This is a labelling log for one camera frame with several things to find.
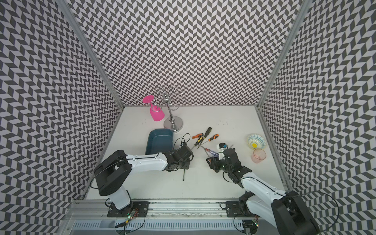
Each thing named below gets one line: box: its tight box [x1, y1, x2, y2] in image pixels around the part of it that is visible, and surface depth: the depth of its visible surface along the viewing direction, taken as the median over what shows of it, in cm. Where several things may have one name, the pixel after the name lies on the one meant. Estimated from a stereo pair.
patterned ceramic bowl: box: [246, 133, 266, 151], surface depth 98 cm
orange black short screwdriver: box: [205, 134, 220, 143], surface depth 101 cm
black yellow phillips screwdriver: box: [190, 136, 205, 151], surface depth 98 cm
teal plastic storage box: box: [144, 128, 174, 155], surface depth 97 cm
